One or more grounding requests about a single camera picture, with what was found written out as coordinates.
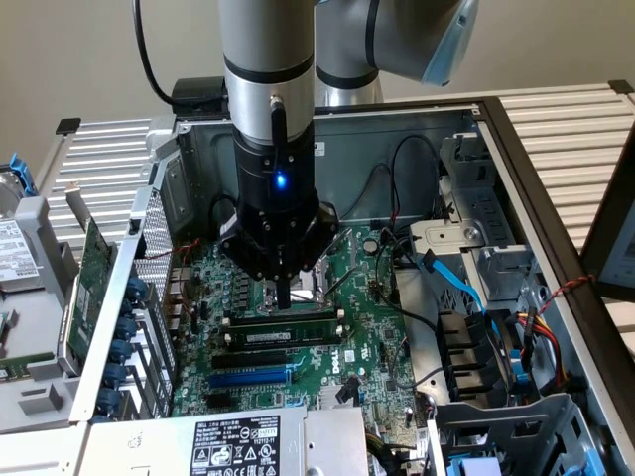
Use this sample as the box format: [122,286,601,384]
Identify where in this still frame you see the black cable plug silver tip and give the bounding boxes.
[269,96,290,168]

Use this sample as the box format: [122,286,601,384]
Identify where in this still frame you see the metal disk bay blue clips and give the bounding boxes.
[426,391,604,476]

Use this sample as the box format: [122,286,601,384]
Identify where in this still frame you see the thin black wire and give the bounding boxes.
[389,134,443,224]

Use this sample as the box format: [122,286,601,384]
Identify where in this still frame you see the yellow red power wires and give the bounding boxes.
[515,306,572,393]

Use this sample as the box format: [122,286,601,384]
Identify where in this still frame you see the metal drive cage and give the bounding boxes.
[439,132,545,318]

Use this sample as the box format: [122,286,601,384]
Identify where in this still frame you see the metal socket locking lever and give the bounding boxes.
[324,267,359,300]

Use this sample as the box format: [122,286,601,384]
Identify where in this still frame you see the blue expansion card retainer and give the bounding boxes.
[96,275,150,420]

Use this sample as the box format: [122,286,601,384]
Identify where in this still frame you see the green RAM stick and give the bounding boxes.
[0,352,57,382]

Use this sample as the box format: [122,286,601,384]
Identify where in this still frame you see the open PC case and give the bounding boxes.
[68,96,635,476]

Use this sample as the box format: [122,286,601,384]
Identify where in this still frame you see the CPU socket with metal frame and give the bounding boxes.
[257,260,334,314]

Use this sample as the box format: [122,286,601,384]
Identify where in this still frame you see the blue expansion slot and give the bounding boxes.
[206,371,294,391]

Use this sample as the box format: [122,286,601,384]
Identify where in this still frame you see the silver finned chipset heatsink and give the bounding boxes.
[319,384,348,408]

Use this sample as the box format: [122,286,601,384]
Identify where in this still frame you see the black plastic fan shroud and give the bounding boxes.
[435,307,512,404]

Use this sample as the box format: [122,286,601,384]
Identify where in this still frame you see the blue SATA wire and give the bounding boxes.
[418,249,502,343]

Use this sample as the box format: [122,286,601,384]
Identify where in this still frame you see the grey power supply with label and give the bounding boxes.
[81,406,378,476]

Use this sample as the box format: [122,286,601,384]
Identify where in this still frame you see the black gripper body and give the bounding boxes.
[232,129,341,283]

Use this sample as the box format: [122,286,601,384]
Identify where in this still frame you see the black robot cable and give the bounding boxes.
[131,0,181,108]

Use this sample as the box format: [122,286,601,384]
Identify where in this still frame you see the green graphics card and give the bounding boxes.
[57,181,120,371]

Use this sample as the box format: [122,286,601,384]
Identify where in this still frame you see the long black expansion slot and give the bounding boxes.
[211,352,291,372]

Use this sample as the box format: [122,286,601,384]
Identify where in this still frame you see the green motherboard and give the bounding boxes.
[171,225,423,422]

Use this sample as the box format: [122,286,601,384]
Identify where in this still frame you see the hard disk with blue bracket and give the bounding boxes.
[0,153,57,295]

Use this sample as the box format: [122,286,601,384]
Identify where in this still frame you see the black control box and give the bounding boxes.
[171,76,230,120]

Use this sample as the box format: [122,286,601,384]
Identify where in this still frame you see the black framed screen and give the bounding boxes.
[579,163,635,303]

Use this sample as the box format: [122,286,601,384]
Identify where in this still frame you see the red black twisted wire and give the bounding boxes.
[158,239,203,318]
[538,274,598,318]

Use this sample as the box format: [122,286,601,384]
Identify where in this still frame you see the RAM stick with white sticker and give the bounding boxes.
[230,327,344,346]

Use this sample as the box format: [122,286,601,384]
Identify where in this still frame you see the RAM slot white latches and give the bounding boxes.
[221,307,348,332]
[221,332,334,352]

